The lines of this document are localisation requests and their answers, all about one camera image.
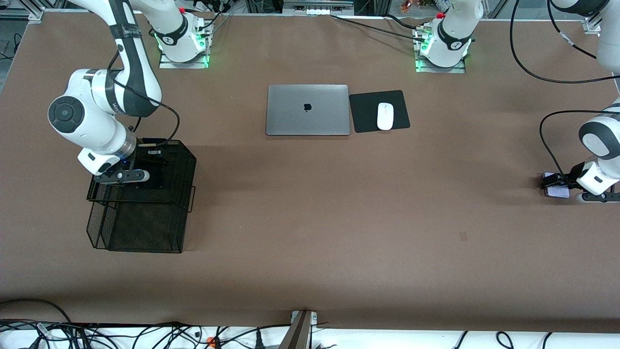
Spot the short black table cable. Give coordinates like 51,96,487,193
385,14,419,29

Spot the white computer mouse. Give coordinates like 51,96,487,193
377,102,394,131

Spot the long black table cable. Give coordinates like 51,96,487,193
331,15,427,40

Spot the black wire mesh organizer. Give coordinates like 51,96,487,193
86,139,197,254

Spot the silver closed laptop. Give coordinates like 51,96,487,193
265,84,350,136

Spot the black tangled floor cable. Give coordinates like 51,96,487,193
73,321,206,349

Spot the black base cable bundle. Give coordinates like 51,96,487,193
191,0,233,37

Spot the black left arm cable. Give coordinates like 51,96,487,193
510,0,620,177

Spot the white power strip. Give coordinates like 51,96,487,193
283,0,354,16

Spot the black mouse pad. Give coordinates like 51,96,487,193
349,90,411,133

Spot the long black smartphone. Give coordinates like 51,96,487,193
138,155,168,190

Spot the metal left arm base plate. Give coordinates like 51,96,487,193
416,57,466,74

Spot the grey metal camera post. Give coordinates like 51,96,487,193
279,310,319,349

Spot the lavender flip phone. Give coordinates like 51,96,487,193
543,172,571,199

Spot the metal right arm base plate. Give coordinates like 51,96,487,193
159,50,210,69

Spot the aluminium frame corner profile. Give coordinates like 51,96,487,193
0,0,45,22
583,12,606,34

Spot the black arched floor cable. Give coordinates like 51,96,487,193
0,299,73,324

